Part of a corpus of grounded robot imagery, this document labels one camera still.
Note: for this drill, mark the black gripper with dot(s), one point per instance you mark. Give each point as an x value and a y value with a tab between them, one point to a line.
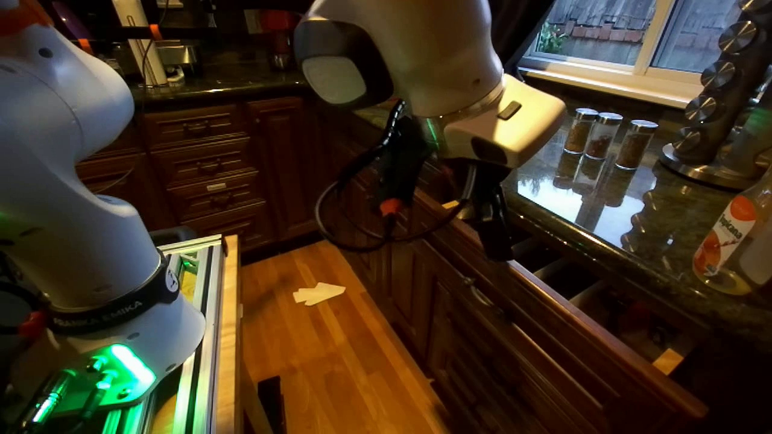
484	189

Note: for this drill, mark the wide dark wooden drawer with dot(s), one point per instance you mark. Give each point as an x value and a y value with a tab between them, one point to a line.
458	378
483	338
563	321

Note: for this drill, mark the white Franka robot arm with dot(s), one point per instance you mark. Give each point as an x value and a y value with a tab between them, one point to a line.
73	202

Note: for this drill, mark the narrow dark wooden drawer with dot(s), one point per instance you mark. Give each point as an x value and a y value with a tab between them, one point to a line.
228	218
196	126
215	186
206	160

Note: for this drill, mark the glass spice jar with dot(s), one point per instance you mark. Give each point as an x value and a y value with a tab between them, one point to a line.
604	137
580	132
636	147

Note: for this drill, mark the crumpled white paper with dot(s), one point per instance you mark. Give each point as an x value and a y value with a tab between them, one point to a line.
317	292

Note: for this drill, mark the white bottle orange label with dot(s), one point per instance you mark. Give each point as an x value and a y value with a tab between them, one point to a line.
726	233

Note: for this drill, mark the white framed window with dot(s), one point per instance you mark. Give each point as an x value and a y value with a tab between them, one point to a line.
627	40

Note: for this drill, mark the metal spice rack carousel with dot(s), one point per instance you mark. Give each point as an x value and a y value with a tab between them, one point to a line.
723	106

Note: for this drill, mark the red kettle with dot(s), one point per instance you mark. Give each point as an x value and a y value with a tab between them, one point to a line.
281	40

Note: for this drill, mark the white slanted board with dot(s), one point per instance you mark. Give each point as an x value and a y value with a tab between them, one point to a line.
139	40

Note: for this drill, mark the black rod orange tip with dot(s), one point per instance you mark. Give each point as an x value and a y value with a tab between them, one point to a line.
121	33

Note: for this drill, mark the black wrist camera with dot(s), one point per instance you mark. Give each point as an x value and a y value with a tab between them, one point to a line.
406	160

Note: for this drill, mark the aluminium frame robot cart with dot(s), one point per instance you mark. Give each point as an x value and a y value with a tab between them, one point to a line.
209	338

